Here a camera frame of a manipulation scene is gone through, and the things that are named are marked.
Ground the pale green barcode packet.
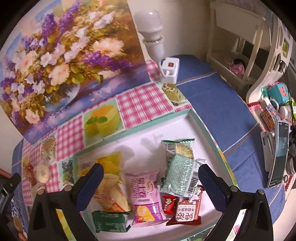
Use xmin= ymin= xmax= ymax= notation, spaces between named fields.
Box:
xmin=161 ymin=154 xmax=206 ymax=198

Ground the gold swiss roll packet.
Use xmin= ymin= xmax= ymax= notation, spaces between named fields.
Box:
xmin=93 ymin=174 xmax=132 ymax=213

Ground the brown milk biscuit packet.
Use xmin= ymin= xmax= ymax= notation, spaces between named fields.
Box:
xmin=166 ymin=185 xmax=204 ymax=226

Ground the smartphone on stand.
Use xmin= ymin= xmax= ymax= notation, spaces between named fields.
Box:
xmin=267 ymin=120 xmax=290 ymax=188

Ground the small red candy packet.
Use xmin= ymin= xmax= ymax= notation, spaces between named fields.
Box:
xmin=163 ymin=195 xmax=178 ymax=215

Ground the dark green snack packet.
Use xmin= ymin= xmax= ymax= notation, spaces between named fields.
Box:
xmin=92 ymin=211 xmax=131 ymax=233

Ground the green-edged cracker packet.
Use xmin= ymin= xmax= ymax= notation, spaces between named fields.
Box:
xmin=162 ymin=138 xmax=195 ymax=161

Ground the white phone stand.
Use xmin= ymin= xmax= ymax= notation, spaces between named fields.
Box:
xmin=260 ymin=131 xmax=275 ymax=172

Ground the white teal-rimmed tray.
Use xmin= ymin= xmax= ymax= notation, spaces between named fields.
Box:
xmin=73 ymin=109 xmax=236 ymax=240

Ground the checkered food print tablecloth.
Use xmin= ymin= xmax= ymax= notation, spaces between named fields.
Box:
xmin=11 ymin=55 xmax=285 ymax=230

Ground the pink swiss roll packet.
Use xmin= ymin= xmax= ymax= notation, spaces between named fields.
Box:
xmin=125 ymin=170 xmax=167 ymax=227

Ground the yellow snack packet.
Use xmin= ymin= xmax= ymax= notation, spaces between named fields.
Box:
xmin=74 ymin=152 xmax=121 ymax=178

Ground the colourful rubik cube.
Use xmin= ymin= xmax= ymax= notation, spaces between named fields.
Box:
xmin=260 ymin=104 xmax=280 ymax=132

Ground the teal toy box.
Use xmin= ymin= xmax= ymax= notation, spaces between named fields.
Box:
xmin=267 ymin=82 xmax=289 ymax=105

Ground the floral painting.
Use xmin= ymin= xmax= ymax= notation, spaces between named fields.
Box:
xmin=1 ymin=1 xmax=149 ymax=143

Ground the white power socket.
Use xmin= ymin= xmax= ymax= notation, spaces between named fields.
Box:
xmin=158 ymin=57 xmax=180 ymax=84

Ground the white shelf unit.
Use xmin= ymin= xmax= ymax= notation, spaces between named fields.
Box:
xmin=207 ymin=1 xmax=295 ymax=103

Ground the white light bulb lamp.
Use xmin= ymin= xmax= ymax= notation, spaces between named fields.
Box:
xmin=134 ymin=9 xmax=165 ymax=62

